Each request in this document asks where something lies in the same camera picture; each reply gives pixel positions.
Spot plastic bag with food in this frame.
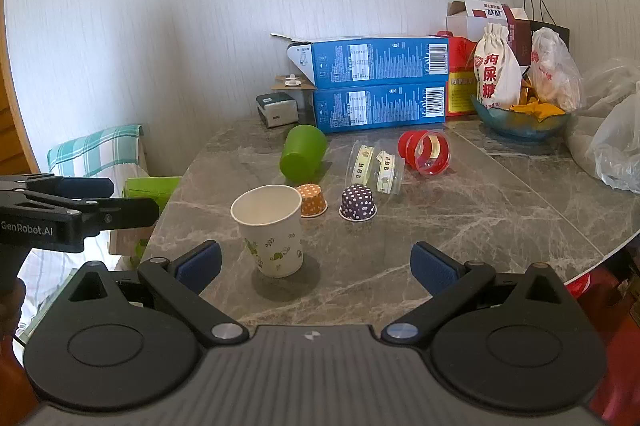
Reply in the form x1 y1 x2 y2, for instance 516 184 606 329
527 27 586 112

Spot blue cardboard box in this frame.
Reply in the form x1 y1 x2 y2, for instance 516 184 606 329
313 81 447 134

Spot green box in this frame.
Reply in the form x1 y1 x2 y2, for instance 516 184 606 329
121 175 183 269

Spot white plaid bed sheet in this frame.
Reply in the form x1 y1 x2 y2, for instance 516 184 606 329
12 166 151 347

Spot wooden door frame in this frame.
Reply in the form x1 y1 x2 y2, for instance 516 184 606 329
0 0 42 179

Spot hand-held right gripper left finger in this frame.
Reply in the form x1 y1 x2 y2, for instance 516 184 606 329
62 240 250 349

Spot clear plastic cup printed bands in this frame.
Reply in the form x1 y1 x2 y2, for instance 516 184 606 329
346 141 406 196

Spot orange snack packets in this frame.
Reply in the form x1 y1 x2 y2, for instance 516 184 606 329
509 82 567 122

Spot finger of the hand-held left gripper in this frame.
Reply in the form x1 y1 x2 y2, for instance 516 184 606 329
0 190 160 232
0 173 115 200

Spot black paper bag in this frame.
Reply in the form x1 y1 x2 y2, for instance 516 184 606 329
522 0 571 53

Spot person's left forearm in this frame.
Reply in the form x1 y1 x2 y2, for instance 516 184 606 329
0 279 40 426

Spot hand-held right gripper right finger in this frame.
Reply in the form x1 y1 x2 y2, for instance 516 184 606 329
381 242 577 348

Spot purple polka dot paper cup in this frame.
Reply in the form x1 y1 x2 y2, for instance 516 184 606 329
339 185 378 223

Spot blue cardboard box open flap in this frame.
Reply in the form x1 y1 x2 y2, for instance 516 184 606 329
270 32 450 88

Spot white and maroon carton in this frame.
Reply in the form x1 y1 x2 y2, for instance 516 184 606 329
445 0 532 68

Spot orange polka dot paper cup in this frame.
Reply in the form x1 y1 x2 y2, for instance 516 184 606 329
296 183 329 218

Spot small brown cardboard box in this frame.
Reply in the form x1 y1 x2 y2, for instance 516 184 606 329
271 75 319 125

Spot clear plastic bag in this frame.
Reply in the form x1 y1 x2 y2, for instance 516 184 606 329
564 55 640 195

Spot black and white device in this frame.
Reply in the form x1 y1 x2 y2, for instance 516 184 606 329
255 92 300 127

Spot teal plaid cushion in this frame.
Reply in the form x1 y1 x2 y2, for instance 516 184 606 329
47 123 146 179

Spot green plastic cup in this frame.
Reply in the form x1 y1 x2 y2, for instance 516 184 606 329
279 124 329 183

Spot red transparent plastic cup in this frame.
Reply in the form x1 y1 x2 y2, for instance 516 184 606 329
398 130 451 177

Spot blue glass bowl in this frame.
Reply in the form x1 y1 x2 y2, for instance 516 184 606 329
470 95 571 140

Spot white cloth drawstring bag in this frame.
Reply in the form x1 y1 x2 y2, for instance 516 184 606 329
472 23 524 111

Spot red and yellow box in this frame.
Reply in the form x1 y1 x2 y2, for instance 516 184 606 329
436 31 482 116

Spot white paper cup green print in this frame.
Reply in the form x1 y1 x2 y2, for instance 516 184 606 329
230 185 305 278

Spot red plastic stool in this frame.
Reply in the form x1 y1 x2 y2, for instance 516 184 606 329
564 251 640 422

